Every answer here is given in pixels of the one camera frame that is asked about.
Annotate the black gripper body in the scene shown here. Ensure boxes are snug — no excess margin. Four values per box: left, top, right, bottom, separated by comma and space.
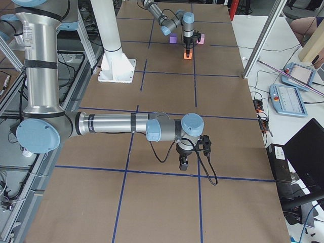
176, 142, 194, 159
183, 36, 193, 48

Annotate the orange foam cube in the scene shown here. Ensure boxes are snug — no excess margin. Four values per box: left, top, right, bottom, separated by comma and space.
183, 49, 193, 60

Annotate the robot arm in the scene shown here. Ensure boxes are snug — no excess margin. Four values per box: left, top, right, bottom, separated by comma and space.
141, 1, 201, 59
12, 1, 204, 170

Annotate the light pink foam cube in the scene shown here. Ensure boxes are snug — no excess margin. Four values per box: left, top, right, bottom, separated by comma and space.
197, 33, 205, 45

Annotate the dark purple foam cube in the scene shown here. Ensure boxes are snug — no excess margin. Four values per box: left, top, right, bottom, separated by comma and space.
169, 33, 178, 44

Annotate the near blue teach pendant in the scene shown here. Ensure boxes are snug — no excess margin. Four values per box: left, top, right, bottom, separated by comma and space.
269, 84, 308, 117

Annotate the blue teach pendant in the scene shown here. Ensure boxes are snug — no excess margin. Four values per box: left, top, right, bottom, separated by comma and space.
269, 84, 308, 117
281, 62, 316, 91

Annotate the black laptop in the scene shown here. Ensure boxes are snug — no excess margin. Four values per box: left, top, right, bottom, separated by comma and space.
265, 117, 324, 190

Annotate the far blue teach pendant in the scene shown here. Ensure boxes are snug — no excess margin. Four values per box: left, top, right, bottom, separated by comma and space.
281, 62, 316, 91

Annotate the wooden beam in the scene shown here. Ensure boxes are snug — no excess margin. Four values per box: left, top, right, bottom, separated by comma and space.
298, 17, 323, 68

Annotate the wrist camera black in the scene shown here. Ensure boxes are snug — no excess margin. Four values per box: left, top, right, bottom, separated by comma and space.
196, 135, 212, 156
193, 31, 201, 44

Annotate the camera cable black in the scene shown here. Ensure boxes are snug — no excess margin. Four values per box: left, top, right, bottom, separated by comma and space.
149, 140, 218, 186
158, 8, 178, 22

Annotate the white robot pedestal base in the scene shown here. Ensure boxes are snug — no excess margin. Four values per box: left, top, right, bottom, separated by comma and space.
98, 52, 137, 84

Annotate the aluminium frame table left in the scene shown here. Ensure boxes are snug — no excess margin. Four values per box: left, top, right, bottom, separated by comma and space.
1, 18, 100, 242

